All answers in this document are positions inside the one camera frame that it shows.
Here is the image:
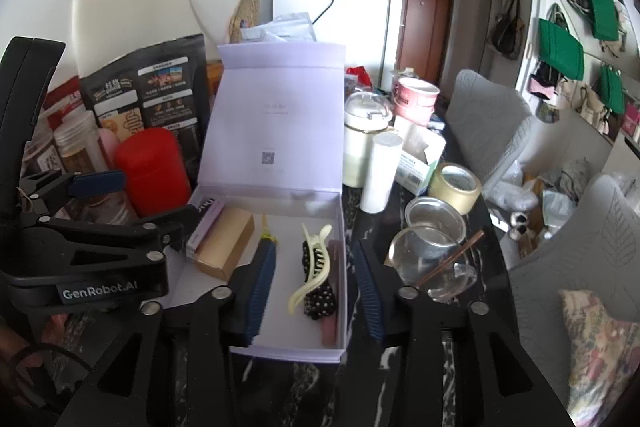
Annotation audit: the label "white fridge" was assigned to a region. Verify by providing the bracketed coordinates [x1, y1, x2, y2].
[272, 0, 405, 92]

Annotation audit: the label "pile of plastic bags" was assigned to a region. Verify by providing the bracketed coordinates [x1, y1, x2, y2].
[487, 157, 591, 253]

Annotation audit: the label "clear glass jar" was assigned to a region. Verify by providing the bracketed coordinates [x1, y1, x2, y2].
[385, 227, 476, 303]

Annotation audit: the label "pink paper cup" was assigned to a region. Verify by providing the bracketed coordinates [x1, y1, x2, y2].
[392, 77, 441, 125]

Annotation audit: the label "brown door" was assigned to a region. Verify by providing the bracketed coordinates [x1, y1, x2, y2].
[395, 0, 456, 85]

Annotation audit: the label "small glass cup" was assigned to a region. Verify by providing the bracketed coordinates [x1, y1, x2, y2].
[404, 197, 467, 248]

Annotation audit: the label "floral cushion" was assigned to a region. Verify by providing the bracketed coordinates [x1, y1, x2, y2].
[559, 289, 640, 427]

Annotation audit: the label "black polka dot packet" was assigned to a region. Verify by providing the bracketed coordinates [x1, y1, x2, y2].
[299, 239, 337, 321]

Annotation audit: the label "dark hanging bag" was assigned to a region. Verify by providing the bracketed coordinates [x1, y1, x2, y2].
[491, 0, 526, 60]

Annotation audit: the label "pink slim box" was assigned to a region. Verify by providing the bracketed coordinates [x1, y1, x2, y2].
[320, 242, 346, 348]

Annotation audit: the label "white gift box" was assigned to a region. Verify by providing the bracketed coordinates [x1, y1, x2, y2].
[187, 43, 347, 364]

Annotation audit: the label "grey chair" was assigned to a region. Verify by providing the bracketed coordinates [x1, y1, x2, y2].
[445, 69, 536, 188]
[507, 174, 640, 427]

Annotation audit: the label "woven trivet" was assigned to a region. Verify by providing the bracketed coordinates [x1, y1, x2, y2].
[227, 0, 261, 44]

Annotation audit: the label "beige tape roll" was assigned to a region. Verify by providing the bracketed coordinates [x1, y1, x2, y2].
[427, 163, 483, 215]

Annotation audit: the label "copper straw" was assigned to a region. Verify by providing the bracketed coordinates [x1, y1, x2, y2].
[415, 229, 486, 289]

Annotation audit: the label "yellow hair claw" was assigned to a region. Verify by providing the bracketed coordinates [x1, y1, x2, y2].
[288, 223, 333, 312]

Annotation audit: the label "green tote bag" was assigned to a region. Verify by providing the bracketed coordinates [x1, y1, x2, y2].
[584, 0, 621, 42]
[600, 64, 626, 115]
[537, 18, 585, 80]

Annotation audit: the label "purple box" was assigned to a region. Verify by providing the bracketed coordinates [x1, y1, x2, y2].
[186, 198, 226, 260]

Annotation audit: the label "group of clear spice jars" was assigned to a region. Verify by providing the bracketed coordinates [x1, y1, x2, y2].
[22, 77, 113, 178]

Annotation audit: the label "red canister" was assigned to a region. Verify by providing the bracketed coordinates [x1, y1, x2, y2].
[114, 128, 192, 218]

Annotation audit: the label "paper towel roll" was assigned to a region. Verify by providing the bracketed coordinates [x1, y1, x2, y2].
[361, 130, 403, 214]

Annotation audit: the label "person's left hand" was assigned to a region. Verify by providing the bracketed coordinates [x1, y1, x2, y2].
[0, 313, 69, 370]

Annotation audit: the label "black snack bag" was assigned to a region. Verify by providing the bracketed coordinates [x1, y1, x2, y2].
[80, 33, 211, 188]

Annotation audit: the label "clear plastic packet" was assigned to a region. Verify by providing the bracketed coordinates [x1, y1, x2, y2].
[241, 13, 318, 44]

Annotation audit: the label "pink bottle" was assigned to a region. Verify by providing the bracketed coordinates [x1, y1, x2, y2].
[97, 128, 121, 168]

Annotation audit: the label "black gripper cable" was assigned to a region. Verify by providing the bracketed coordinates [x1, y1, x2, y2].
[9, 343, 97, 389]

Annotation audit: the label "gold cardboard box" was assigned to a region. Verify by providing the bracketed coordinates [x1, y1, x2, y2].
[194, 207, 256, 282]

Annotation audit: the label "white green carton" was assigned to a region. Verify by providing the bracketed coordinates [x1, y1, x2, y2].
[395, 116, 447, 195]

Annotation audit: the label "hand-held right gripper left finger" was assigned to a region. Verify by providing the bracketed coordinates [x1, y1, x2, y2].
[55, 241, 277, 427]

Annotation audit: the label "fluffy slippers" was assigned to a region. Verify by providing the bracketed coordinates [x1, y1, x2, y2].
[509, 212, 533, 241]

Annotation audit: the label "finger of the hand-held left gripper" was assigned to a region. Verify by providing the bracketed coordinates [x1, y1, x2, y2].
[22, 170, 127, 208]
[12, 205, 201, 281]

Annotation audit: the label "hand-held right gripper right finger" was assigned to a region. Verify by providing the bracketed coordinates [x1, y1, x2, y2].
[349, 240, 575, 427]

